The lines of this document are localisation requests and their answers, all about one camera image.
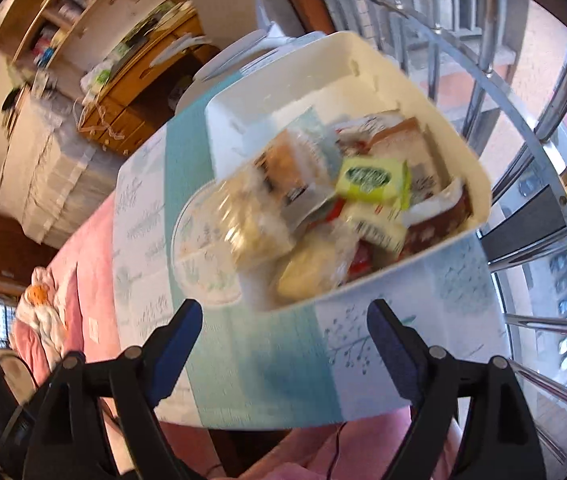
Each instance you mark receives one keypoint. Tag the clear bag of noodle snack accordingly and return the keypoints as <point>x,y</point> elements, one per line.
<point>251,225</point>

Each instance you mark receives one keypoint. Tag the lace-covered cabinet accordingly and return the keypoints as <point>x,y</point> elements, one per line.
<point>48,170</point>

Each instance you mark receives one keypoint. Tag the teal table mat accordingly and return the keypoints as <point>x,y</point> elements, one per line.
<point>243,360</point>

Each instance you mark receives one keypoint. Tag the stuffed toy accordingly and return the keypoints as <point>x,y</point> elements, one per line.
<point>43,320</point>

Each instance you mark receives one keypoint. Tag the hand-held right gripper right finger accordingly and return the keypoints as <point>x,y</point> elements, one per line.
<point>393,355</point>

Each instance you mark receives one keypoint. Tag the red and white snack packet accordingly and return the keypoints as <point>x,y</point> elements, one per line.
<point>376,227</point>

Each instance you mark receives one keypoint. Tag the clear bag of crackers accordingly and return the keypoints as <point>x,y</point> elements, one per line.
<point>313,260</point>

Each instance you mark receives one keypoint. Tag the white plastic bag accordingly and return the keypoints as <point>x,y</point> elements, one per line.
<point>96,77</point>

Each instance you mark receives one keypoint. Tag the green snack packet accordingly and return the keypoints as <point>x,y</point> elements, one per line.
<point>371,177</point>

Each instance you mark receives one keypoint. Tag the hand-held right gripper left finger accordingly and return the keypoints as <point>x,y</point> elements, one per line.
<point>178,350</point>

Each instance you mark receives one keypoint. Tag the wooden bookshelf hutch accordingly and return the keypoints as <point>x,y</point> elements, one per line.
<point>113,15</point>

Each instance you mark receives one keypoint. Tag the brown chocolate snack packet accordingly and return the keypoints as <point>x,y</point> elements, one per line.
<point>438,225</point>

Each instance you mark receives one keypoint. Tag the white plastic bin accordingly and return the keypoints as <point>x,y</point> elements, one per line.
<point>283,85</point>

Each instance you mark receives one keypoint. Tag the brown paper snack packet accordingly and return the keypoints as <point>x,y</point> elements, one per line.
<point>398,135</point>

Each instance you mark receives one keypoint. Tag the metal window grille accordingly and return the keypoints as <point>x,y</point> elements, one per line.
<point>489,35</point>

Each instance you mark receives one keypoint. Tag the grey office chair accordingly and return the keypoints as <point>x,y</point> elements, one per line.
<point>238,55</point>

